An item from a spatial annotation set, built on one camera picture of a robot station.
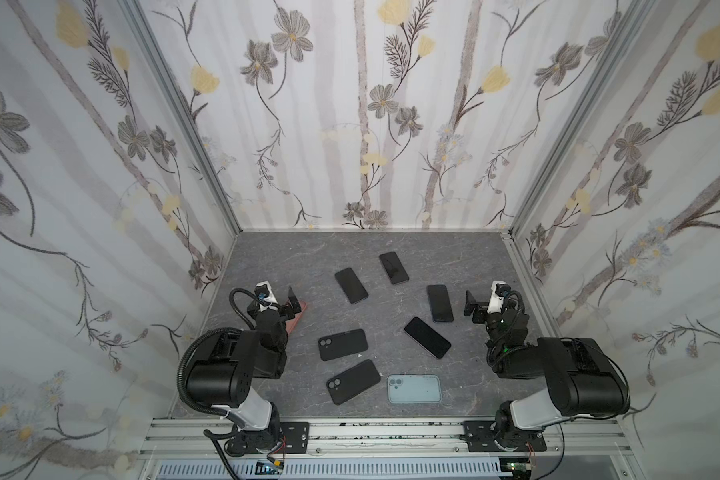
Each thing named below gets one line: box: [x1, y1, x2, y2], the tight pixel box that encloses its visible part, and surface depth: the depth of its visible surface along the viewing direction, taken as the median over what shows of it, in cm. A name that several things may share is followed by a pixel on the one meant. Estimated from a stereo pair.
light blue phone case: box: [387, 374, 442, 404], surface depth 84 cm
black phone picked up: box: [335, 267, 369, 305], surface depth 106 cm
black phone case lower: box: [326, 359, 381, 405], surface depth 86 cm
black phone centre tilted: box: [404, 316, 451, 359], surface depth 94 cm
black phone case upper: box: [318, 329, 368, 361], surface depth 92 cm
